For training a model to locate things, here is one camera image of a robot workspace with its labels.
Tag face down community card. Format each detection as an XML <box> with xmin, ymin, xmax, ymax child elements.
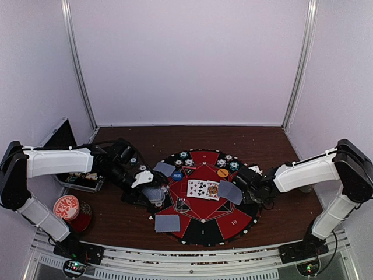
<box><xmin>218</xmin><ymin>180</ymin><xmax>235</xmax><ymax>198</ymax></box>
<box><xmin>227</xmin><ymin>186</ymin><xmax>243</xmax><ymax>205</ymax></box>

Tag green chips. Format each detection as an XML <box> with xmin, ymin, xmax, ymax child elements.
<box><xmin>229</xmin><ymin>162</ymin><xmax>240</xmax><ymax>172</ymax></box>
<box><xmin>178</xmin><ymin>151</ymin><xmax>189</xmax><ymax>160</ymax></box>

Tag orange big blind button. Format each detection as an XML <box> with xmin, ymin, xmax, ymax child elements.
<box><xmin>217</xmin><ymin>169</ymin><xmax>229</xmax><ymax>178</ymax></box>

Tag blue playing card deck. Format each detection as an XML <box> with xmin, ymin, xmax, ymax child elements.
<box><xmin>142</xmin><ymin>187</ymin><xmax>166</xmax><ymax>204</ymax></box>

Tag white chips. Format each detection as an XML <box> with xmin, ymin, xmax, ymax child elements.
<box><xmin>184</xmin><ymin>159</ymin><xmax>194</xmax><ymax>166</ymax></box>
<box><xmin>216</xmin><ymin>159</ymin><xmax>227</xmax><ymax>167</ymax></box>

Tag jack of hearts card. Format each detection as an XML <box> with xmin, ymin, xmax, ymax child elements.
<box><xmin>206</xmin><ymin>181</ymin><xmax>220</xmax><ymax>201</ymax></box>

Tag red black chips seat three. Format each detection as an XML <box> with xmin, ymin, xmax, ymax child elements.
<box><xmin>154</xmin><ymin>202</ymin><xmax>164</xmax><ymax>209</ymax></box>

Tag blue small blind button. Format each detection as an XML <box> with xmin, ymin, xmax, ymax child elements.
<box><xmin>171</xmin><ymin>171</ymin><xmax>184</xmax><ymax>181</ymax></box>

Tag red black chips seat five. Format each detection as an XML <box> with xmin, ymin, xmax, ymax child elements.
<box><xmin>174</xmin><ymin>159</ymin><xmax>183</xmax><ymax>166</ymax></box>

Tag triangular all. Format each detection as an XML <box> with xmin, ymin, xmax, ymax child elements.
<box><xmin>182</xmin><ymin>166</ymin><xmax>196</xmax><ymax>177</ymax></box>

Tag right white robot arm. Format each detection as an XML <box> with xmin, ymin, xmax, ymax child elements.
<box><xmin>233</xmin><ymin>139</ymin><xmax>372</xmax><ymax>258</ymax></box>

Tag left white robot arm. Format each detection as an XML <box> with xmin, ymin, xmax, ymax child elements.
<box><xmin>1</xmin><ymin>138</ymin><xmax>168</xmax><ymax>259</ymax></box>

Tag red gold card box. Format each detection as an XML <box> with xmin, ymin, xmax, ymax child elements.
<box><xmin>85</xmin><ymin>173</ymin><xmax>98</xmax><ymax>181</ymax></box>

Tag black gold card box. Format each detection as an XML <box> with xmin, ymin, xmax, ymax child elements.
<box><xmin>69</xmin><ymin>173</ymin><xmax>84</xmax><ymax>177</ymax></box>

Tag patterned paper cup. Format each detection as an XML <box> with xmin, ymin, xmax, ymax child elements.
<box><xmin>299</xmin><ymin>186</ymin><xmax>313</xmax><ymax>194</ymax></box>

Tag round red black poker mat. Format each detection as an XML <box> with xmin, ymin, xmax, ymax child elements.
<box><xmin>149</xmin><ymin>149</ymin><xmax>262</xmax><ymax>247</ymax></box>

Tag aluminium poker case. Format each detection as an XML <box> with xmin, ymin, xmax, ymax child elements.
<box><xmin>40</xmin><ymin>117</ymin><xmax>105</xmax><ymax>193</ymax></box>

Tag red floral round tin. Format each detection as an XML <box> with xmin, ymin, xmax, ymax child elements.
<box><xmin>53</xmin><ymin>195</ymin><xmax>80</xmax><ymax>223</ymax></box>

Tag dark red round lid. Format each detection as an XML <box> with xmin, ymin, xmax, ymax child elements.
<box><xmin>69</xmin><ymin>201</ymin><xmax>92</xmax><ymax>233</ymax></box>

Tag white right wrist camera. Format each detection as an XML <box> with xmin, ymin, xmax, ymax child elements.
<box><xmin>249</xmin><ymin>166</ymin><xmax>263</xmax><ymax>175</ymax></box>

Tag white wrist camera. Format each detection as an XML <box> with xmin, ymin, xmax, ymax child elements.
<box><xmin>131</xmin><ymin>170</ymin><xmax>154</xmax><ymax>188</ymax></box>
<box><xmin>249</xmin><ymin>166</ymin><xmax>263</xmax><ymax>175</ymax></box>

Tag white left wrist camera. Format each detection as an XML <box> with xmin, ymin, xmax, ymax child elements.
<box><xmin>131</xmin><ymin>170</ymin><xmax>154</xmax><ymax>188</ymax></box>

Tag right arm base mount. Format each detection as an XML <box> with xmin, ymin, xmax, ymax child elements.
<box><xmin>278</xmin><ymin>242</ymin><xmax>329</xmax><ymax>264</ymax></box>

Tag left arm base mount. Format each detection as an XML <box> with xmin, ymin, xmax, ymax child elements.
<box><xmin>53</xmin><ymin>233</ymin><xmax>104</xmax><ymax>265</ymax></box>

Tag front aluminium rail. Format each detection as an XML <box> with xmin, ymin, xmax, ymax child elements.
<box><xmin>22</xmin><ymin>229</ymin><xmax>361</xmax><ymax>280</ymax></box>

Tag left aluminium frame post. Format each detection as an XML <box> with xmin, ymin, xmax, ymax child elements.
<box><xmin>61</xmin><ymin>0</ymin><xmax>98</xmax><ymax>130</ymax></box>

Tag aluminium frame post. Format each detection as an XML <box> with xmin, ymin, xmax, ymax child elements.
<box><xmin>61</xmin><ymin>0</ymin><xmax>98</xmax><ymax>130</ymax></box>
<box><xmin>281</xmin><ymin>0</ymin><xmax>319</xmax><ymax>131</ymax></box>

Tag right aluminium frame post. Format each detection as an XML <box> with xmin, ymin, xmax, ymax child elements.
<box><xmin>281</xmin><ymin>0</ymin><xmax>319</xmax><ymax>131</ymax></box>

